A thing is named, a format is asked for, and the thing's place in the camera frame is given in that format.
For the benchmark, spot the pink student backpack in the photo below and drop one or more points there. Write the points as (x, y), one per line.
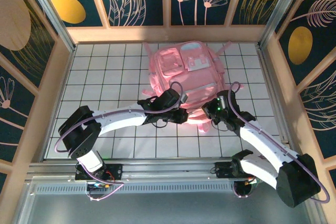
(189, 74)

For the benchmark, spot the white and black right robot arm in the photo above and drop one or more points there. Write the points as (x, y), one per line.
(262, 145)

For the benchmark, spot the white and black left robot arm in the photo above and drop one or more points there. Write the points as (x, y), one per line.
(118, 120)

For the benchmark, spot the perforated metal strip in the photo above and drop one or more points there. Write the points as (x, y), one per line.
(157, 188)

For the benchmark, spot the grey metal panel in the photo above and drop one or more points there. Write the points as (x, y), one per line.
(157, 208)

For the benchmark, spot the aluminium side rail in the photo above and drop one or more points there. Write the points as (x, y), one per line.
(270, 90)

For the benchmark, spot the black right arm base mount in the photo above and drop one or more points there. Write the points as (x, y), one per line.
(223, 171)

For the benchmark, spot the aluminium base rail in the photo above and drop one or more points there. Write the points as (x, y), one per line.
(170, 171)

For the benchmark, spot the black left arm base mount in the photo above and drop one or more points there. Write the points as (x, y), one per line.
(84, 175)

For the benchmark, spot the aluminium corner post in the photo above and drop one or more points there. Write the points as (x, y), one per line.
(53, 16)
(281, 9)

